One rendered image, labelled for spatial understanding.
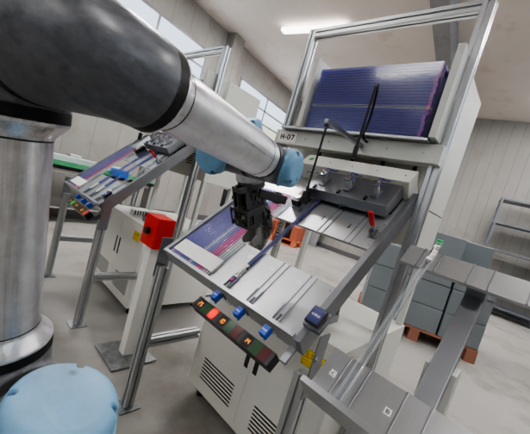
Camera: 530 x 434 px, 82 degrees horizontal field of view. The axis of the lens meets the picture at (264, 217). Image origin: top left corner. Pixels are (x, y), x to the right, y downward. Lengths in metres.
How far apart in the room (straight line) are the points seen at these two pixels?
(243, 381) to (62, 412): 1.07
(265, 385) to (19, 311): 1.04
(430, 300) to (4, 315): 3.49
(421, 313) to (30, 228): 3.51
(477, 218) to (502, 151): 1.49
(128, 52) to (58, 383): 0.36
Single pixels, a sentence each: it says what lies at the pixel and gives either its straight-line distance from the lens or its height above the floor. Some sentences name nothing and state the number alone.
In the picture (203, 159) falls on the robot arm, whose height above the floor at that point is 1.08.
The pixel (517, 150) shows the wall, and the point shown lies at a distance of 8.40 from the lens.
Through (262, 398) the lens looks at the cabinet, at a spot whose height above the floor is 0.28.
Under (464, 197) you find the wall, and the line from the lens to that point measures 8.14.
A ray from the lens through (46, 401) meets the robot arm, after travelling 0.44.
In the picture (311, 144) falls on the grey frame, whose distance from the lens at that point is 1.46.
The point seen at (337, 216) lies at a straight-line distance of 1.16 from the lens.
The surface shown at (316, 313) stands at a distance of 0.82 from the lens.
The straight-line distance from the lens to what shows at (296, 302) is 0.90.
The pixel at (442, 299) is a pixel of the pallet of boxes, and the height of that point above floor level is 0.51.
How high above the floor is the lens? 1.06
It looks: 5 degrees down
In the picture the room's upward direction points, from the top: 16 degrees clockwise
